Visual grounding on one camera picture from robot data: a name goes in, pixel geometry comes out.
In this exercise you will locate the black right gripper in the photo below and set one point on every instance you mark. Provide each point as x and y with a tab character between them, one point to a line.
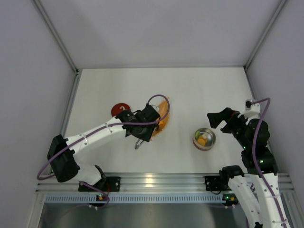
228	121

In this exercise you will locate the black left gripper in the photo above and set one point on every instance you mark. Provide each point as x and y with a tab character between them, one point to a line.
149	130

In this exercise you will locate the green round cake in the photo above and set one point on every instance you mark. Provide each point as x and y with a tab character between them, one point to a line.
197	134

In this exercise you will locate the metal serving tongs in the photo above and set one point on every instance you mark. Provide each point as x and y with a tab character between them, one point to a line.
138	144

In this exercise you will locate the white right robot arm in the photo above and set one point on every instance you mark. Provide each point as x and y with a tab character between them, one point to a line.
260	201

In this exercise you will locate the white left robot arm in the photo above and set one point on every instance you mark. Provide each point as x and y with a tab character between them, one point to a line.
66	155

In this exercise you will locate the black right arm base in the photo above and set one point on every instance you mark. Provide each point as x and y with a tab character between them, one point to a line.
213	183

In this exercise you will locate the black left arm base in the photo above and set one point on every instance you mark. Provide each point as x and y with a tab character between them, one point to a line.
109	184

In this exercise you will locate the metal round lunch box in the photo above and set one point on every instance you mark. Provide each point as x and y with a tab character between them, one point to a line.
211	139

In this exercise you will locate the boat-shaped woven basket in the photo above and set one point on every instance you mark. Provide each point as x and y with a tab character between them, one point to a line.
164	115

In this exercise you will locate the red round lid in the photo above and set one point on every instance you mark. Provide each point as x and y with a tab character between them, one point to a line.
119	107

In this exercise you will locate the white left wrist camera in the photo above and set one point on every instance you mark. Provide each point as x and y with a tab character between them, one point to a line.
156	108

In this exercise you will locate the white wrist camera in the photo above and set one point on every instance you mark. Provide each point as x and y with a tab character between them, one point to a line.
156	108
251	109

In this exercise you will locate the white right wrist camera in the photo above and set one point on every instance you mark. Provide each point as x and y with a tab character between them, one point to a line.
251	109

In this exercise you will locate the aluminium front rail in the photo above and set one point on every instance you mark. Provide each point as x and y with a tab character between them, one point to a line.
135	188

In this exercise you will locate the aluminium right frame post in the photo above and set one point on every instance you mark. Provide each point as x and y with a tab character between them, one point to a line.
265	32

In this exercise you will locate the aluminium frame post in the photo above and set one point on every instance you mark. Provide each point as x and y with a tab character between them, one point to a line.
265	32
54	33

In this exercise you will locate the aluminium left frame post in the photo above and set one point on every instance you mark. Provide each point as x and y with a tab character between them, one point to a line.
54	33

